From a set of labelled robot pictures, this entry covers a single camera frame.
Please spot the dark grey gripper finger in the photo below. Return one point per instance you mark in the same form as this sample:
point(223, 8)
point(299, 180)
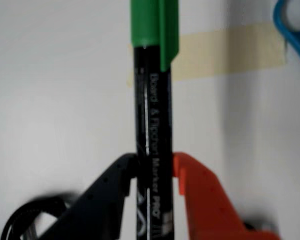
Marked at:
point(95, 207)

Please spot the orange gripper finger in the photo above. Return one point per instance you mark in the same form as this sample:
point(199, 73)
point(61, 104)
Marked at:
point(207, 205)

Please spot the green marker with black barrel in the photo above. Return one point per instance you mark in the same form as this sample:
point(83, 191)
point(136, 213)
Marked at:
point(152, 112)

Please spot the long beige masking tape strip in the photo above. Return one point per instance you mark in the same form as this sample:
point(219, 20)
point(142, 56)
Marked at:
point(227, 52)

